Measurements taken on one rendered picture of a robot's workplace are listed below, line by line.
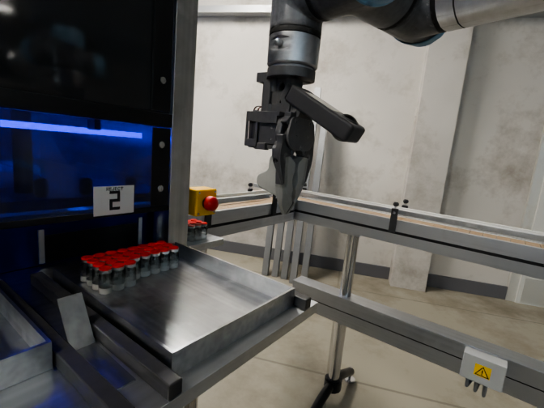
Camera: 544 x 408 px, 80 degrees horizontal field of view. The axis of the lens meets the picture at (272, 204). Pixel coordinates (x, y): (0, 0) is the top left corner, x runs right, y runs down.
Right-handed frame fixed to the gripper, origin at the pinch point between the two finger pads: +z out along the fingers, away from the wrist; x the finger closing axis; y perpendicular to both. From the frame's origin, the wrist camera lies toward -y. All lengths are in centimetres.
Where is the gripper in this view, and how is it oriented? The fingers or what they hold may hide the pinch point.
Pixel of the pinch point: (289, 206)
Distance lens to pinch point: 50.3
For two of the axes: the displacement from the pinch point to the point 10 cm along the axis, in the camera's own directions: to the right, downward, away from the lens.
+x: -6.0, 0.9, -8.0
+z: -0.9, 9.8, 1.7
